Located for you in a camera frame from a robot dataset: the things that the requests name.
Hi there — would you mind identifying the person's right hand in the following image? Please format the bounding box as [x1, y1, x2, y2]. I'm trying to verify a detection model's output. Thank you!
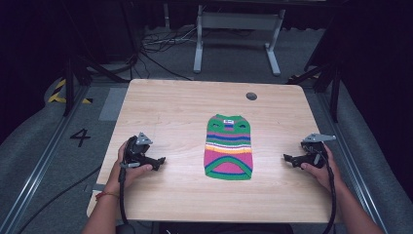
[300, 144, 344, 193]

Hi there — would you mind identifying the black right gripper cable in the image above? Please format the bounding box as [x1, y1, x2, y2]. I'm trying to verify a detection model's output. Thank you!
[319, 149, 338, 234]

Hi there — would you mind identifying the red string bracelet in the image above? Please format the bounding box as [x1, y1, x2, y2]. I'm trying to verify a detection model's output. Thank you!
[94, 190, 120, 201]

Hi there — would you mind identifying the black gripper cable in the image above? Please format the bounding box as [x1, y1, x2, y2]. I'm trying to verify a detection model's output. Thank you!
[117, 166, 135, 234]
[319, 149, 338, 234]

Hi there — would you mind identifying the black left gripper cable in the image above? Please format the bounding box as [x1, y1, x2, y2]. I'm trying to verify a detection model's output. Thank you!
[117, 166, 135, 234]

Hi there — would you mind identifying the grey metal table frame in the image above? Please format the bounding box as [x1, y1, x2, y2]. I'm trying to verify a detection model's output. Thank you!
[193, 4, 287, 78]

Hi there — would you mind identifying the person's left hand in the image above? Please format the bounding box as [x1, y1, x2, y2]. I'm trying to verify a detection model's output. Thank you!
[105, 140, 154, 195]

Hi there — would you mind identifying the yellow black hazard tape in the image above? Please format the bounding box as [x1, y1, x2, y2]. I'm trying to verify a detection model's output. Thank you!
[47, 78, 94, 105]

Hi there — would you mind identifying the dark curtain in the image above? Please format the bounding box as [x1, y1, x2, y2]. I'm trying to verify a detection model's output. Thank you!
[0, 0, 108, 144]
[305, 0, 413, 193]

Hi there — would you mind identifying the thin black floor cable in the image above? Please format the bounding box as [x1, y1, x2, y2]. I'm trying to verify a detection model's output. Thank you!
[16, 165, 103, 234]

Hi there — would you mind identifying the striped knitted pet sweater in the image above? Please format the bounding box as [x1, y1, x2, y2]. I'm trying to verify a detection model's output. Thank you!
[204, 113, 254, 181]

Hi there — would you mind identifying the aluminium floor rail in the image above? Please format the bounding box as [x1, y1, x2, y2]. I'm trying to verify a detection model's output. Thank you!
[0, 85, 91, 234]
[316, 91, 389, 234]

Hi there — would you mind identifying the black metal stand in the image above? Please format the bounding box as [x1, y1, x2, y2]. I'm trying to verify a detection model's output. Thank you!
[286, 62, 343, 124]
[62, 57, 131, 117]

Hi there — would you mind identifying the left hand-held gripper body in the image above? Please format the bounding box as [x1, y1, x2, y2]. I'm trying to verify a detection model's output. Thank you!
[120, 131, 154, 170]

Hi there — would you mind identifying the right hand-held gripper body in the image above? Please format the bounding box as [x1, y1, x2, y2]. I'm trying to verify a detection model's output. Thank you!
[300, 132, 337, 170]

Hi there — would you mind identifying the bundle of floor cables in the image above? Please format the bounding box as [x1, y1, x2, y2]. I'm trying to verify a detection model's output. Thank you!
[139, 24, 199, 55]

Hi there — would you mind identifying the grey floor plate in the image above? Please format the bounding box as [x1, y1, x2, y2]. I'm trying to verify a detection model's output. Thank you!
[98, 86, 130, 122]

